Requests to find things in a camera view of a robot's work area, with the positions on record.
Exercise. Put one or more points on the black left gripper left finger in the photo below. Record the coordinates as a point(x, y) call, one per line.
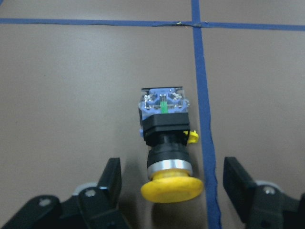
point(110, 182)

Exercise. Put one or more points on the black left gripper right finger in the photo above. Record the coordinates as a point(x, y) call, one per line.
point(239, 186)

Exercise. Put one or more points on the yellow push button switch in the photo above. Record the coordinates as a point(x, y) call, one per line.
point(165, 128)

